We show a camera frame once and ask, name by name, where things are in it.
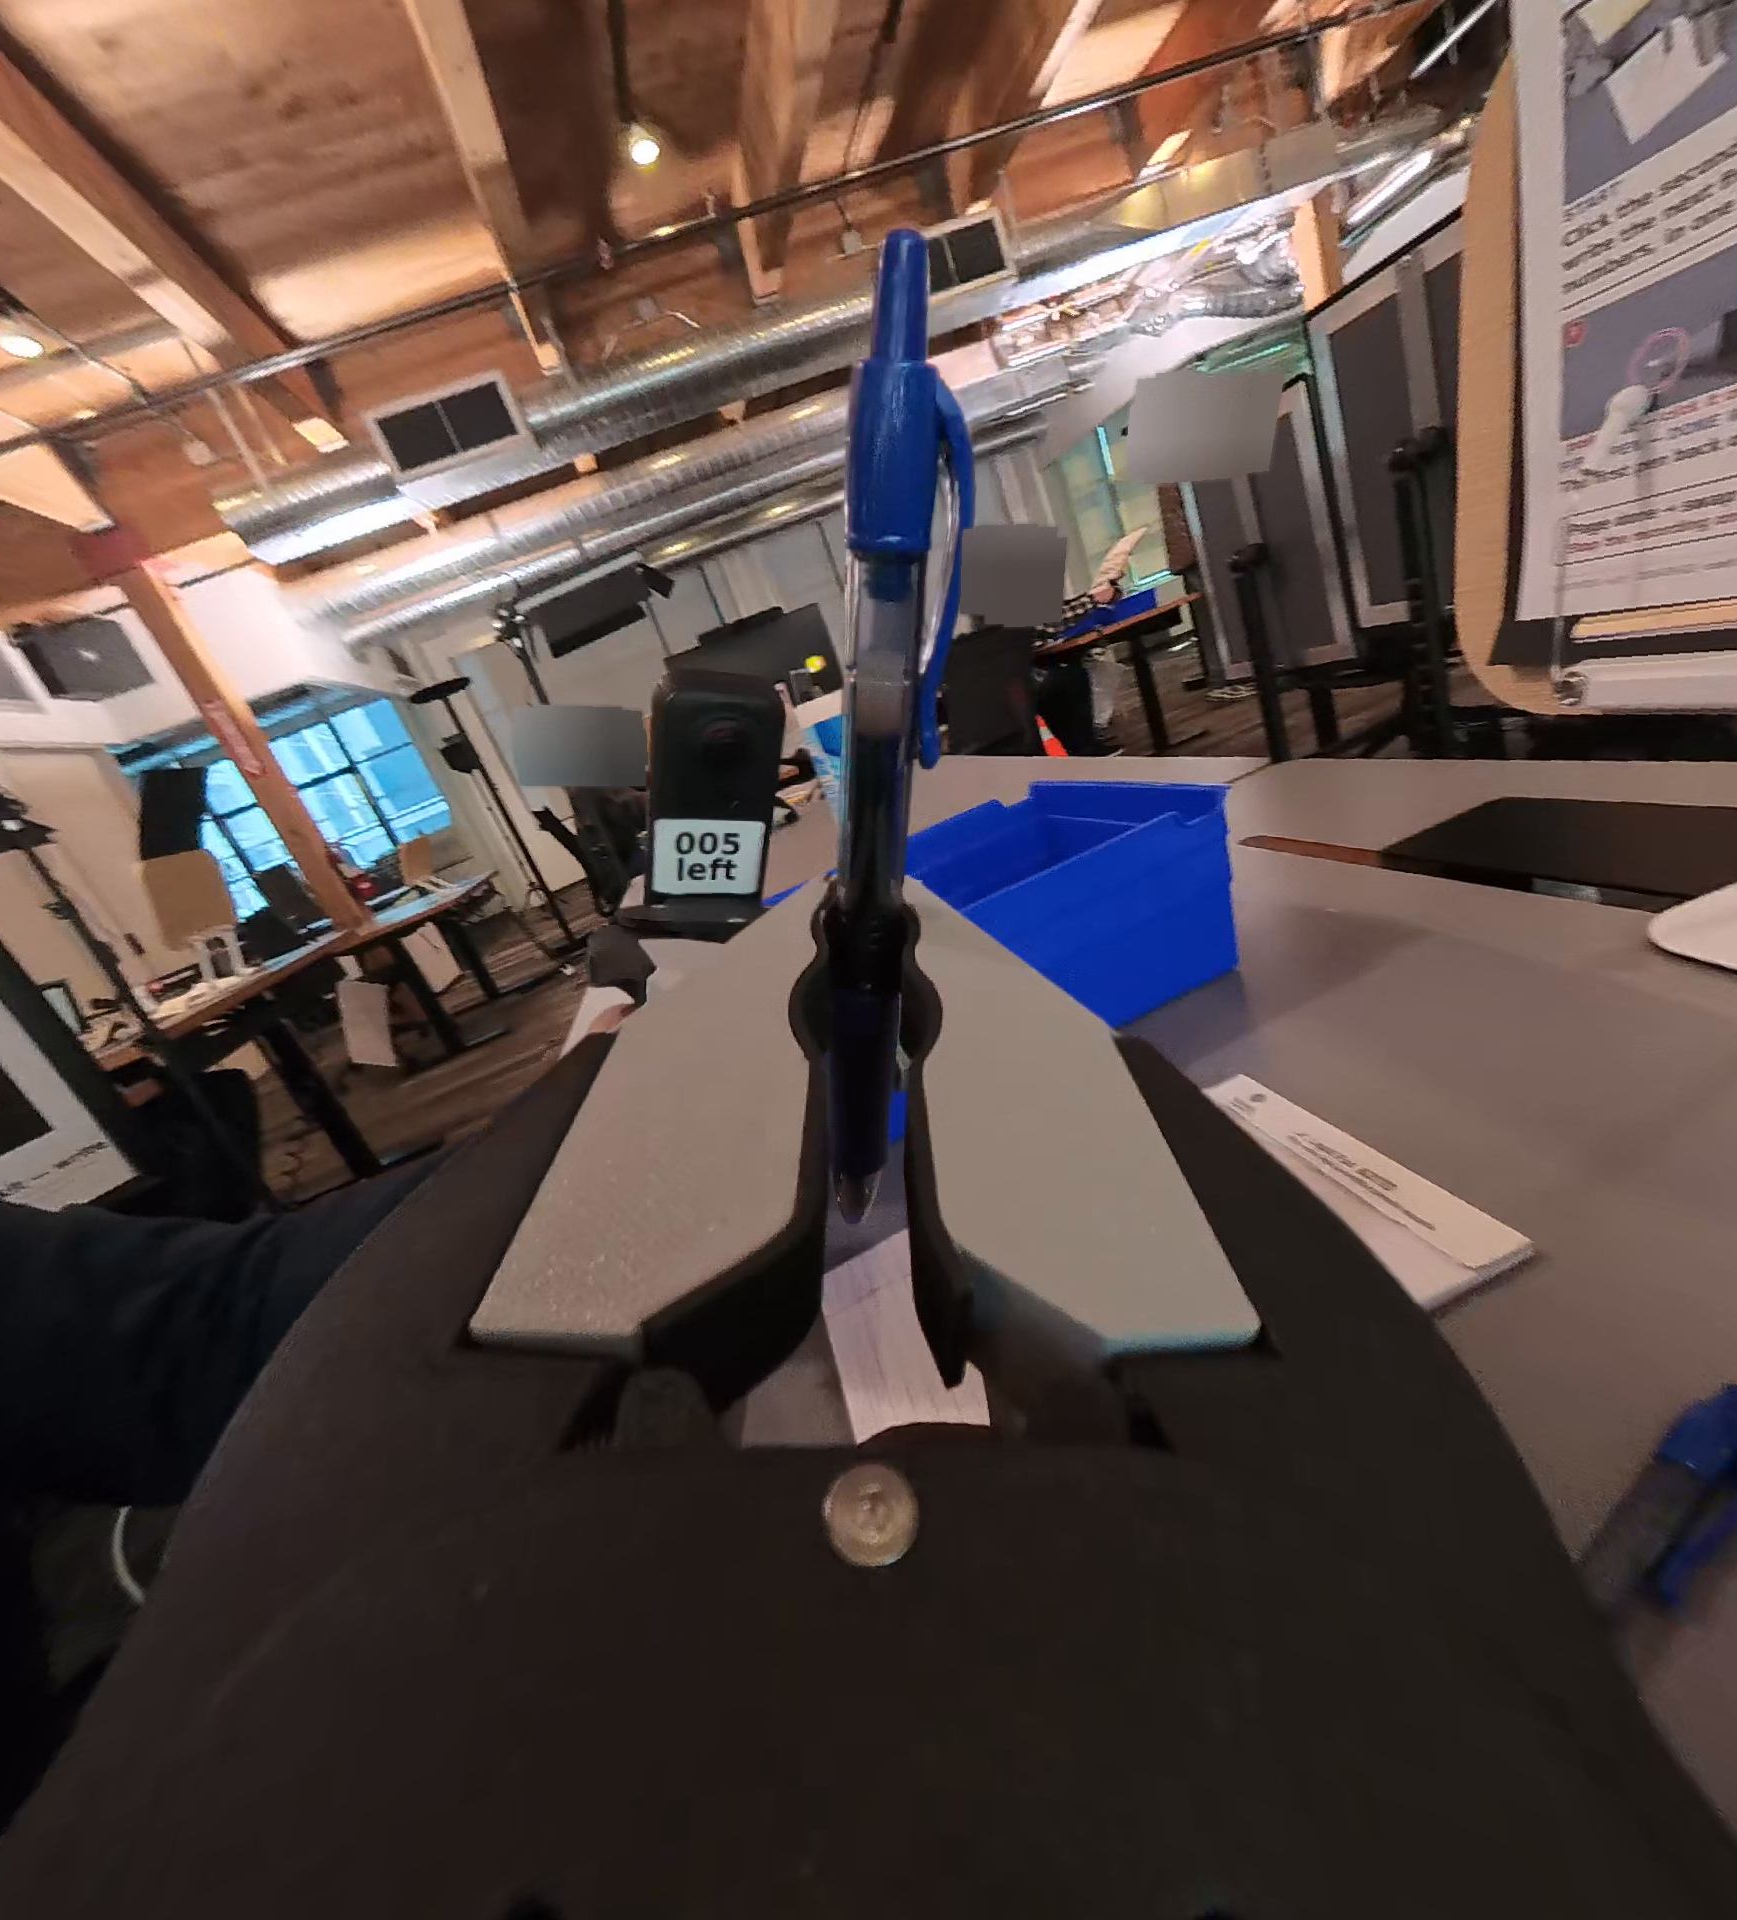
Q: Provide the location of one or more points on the round ceiling lamp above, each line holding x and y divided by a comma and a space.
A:
640, 145
20, 345

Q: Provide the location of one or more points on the black flag panel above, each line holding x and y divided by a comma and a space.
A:
169, 811

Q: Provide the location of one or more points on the blue plastic bin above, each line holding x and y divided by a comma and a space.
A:
1079, 885

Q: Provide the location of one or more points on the black studio light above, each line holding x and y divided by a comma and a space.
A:
591, 608

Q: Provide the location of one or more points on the printed instruction sheet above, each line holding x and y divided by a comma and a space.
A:
1679, 299

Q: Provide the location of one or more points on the blue retractable pen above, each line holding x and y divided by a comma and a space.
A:
893, 450
1679, 1500

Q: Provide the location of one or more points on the beige board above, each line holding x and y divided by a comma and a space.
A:
186, 901

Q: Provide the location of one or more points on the wooden post red label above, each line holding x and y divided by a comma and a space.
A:
231, 719

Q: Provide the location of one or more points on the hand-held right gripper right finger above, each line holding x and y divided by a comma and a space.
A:
1079, 1184

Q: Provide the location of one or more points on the white ceiling air vent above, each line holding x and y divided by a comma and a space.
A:
450, 426
972, 252

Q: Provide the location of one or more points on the white legal pad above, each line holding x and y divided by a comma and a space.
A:
1348, 1172

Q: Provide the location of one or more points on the black wall speaker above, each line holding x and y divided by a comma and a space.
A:
79, 658

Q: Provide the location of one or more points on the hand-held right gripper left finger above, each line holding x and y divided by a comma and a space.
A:
659, 1184

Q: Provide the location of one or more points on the white document stand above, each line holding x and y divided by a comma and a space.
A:
1489, 376

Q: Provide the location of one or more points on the grey desk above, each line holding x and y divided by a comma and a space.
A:
1557, 1081

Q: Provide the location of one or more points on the wooden background desk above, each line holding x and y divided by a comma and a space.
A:
1131, 616
358, 930

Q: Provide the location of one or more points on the grey partition panel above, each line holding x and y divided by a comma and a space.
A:
1371, 450

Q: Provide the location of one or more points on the black phone on table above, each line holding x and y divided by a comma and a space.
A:
1588, 854

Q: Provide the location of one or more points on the silver ventilation duct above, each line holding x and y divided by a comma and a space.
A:
585, 517
659, 392

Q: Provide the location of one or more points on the person's left forearm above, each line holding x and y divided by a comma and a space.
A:
87, 1321

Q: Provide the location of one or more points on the paned window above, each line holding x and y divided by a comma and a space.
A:
358, 766

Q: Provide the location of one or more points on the black monitor screen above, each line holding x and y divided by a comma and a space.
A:
763, 647

